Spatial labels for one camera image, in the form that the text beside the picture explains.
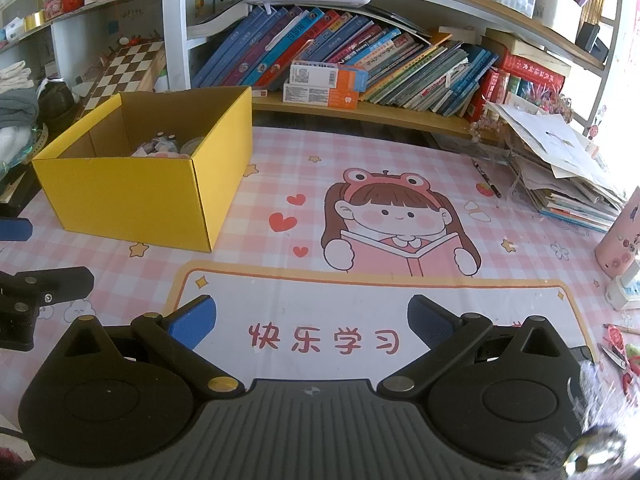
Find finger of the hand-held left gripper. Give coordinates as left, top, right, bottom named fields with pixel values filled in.
left=0, top=266, right=95, bottom=352
left=0, top=218, right=34, bottom=244

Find black box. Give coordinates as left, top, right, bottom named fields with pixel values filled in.
left=575, top=22, right=610, bottom=56

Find thick red dictionary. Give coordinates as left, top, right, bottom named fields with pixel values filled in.
left=500, top=50, right=566, bottom=93

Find grey folded cloth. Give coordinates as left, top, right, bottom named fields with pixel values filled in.
left=0, top=92, right=41, bottom=128

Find white power strip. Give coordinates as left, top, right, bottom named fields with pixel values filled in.
left=605, top=280, right=640, bottom=311

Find pink dried flowers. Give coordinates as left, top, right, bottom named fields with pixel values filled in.
left=467, top=82, right=573, bottom=143

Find row of colourful books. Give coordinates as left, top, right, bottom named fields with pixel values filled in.
left=192, top=5, right=501, bottom=118

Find wooden chessboard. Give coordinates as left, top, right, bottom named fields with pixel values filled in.
left=80, top=40, right=166, bottom=121

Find white framed wooden bookshelf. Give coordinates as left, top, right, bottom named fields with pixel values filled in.
left=162, top=0, right=621, bottom=133

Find pink checked cartoon desk mat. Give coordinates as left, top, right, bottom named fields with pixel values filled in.
left=0, top=125, right=640, bottom=411

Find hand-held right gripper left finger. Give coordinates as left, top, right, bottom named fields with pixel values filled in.
left=50, top=294, right=243, bottom=395

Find white charger plug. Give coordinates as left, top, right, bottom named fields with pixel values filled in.
left=620, top=257, right=640, bottom=293

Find white storage bin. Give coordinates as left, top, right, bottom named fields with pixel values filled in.
left=532, top=0, right=583, bottom=28

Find red handled scissors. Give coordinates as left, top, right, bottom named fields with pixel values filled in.
left=600, top=342, right=640, bottom=393

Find black marker pen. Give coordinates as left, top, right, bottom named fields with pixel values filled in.
left=471, top=159, right=502, bottom=199

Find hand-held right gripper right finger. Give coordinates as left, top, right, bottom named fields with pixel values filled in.
left=376, top=293, right=585, bottom=395

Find yellow cardboard box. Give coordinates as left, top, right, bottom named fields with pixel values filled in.
left=31, top=86, right=253, bottom=253

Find blue purple toy camera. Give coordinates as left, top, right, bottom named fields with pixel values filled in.
left=131, top=132, right=182, bottom=158

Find pink cylindrical holder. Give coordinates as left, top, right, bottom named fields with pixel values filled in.
left=595, top=197, right=640, bottom=278

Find pile of papers and booklets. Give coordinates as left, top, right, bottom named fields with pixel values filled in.
left=487, top=102, right=628, bottom=233

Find dark round object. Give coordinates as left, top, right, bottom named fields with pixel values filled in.
left=37, top=77, right=76, bottom=123

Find red standing books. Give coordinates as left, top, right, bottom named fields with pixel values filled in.
left=467, top=67, right=511, bottom=121

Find orange white carton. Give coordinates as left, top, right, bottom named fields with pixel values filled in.
left=290, top=60, right=369, bottom=92
left=282, top=82, right=360, bottom=110

